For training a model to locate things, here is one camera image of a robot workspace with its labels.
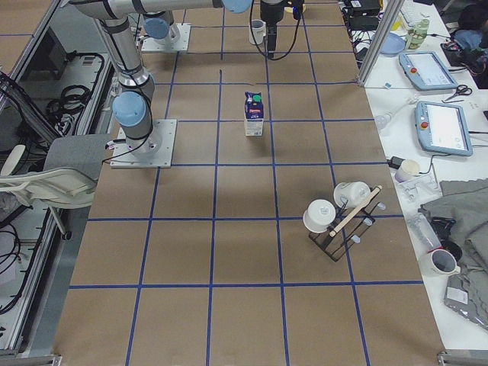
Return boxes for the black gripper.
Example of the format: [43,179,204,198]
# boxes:
[260,0,285,58]

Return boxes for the white ribbed mug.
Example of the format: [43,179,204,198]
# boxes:
[249,19,266,45]

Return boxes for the blue white milk carton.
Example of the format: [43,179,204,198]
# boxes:
[244,91,264,136]

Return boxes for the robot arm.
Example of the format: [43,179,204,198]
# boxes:
[143,11,181,43]
[70,0,253,167]

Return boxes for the cream paper cup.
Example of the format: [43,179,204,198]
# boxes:
[394,159,420,183]

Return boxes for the black electronics box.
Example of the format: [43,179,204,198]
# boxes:
[343,0,382,31]

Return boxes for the green glass jar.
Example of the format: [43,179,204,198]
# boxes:
[405,18,430,50]

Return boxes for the upper teach pendant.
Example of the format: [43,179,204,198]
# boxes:
[398,51,458,91]

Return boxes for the teach pendant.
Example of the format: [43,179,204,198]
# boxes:
[415,101,473,156]
[398,51,458,91]

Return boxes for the white mug on rack back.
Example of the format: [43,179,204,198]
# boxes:
[333,181,371,209]

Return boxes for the white mug on rack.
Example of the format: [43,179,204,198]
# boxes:
[333,181,371,209]
[303,199,336,233]

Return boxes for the white mug on rack front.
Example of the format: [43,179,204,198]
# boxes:
[303,199,336,233]

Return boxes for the lower teach pendant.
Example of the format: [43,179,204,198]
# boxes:
[415,101,473,156]

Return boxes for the black scissors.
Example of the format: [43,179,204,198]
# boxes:
[442,84,473,103]

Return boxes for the grey office chair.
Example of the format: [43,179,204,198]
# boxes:
[1,133,111,239]

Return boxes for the grey cloth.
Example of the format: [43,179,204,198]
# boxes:
[419,179,487,329]

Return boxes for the white red rim mug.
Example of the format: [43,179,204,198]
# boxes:
[418,249,461,277]

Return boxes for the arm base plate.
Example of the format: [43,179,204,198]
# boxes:
[140,18,191,53]
[109,119,177,169]

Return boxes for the aluminium frame post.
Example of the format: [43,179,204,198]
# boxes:
[357,0,404,86]

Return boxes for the wooden rack handle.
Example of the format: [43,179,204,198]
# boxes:
[329,185,383,237]

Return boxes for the black wire mug rack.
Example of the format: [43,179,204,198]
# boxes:
[308,196,384,262]

